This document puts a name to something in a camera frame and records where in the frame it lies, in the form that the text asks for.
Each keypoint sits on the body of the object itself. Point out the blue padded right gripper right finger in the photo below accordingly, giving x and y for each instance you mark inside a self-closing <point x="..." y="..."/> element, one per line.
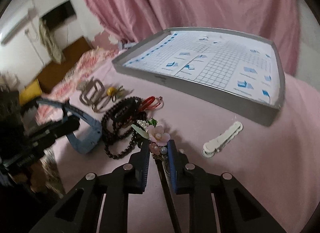
<point x="217" y="203"/>

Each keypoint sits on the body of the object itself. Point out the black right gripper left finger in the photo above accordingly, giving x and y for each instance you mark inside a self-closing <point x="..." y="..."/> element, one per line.
<point x="99" y="203"/>

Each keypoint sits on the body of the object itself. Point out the light blue smart watch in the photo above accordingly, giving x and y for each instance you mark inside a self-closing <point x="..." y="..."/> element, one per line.
<point x="82" y="130"/>

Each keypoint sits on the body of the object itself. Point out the white scalloped hair clip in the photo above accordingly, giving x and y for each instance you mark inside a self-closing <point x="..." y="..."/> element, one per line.
<point x="217" y="144"/>

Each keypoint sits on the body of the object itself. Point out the beige claw hair clip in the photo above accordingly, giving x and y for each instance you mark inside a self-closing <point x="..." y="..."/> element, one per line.
<point x="92" y="93"/>

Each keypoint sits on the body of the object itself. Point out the floral pink quilt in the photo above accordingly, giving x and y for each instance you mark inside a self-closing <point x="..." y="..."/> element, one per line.
<point x="88" y="63"/>

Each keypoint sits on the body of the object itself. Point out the yellow pillow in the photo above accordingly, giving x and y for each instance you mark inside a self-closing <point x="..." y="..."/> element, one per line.
<point x="30" y="92"/>

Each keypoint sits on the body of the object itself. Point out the pink bed sheet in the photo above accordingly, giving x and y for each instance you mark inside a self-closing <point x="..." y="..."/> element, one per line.
<point x="278" y="165"/>

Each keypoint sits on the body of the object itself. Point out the brown wooden headboard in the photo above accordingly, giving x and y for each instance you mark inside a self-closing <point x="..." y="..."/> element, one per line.
<point x="54" y="73"/>

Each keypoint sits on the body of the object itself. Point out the hanging beige cloth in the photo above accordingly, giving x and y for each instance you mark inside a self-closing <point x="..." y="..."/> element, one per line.
<point x="48" y="40"/>

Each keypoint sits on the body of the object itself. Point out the grey tray with grid paper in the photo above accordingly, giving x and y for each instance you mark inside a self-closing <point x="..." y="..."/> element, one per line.
<point x="237" y="71"/>

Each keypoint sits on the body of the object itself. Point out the pink curtain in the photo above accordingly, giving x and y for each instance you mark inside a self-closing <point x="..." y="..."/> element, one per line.
<point x="135" y="20"/>

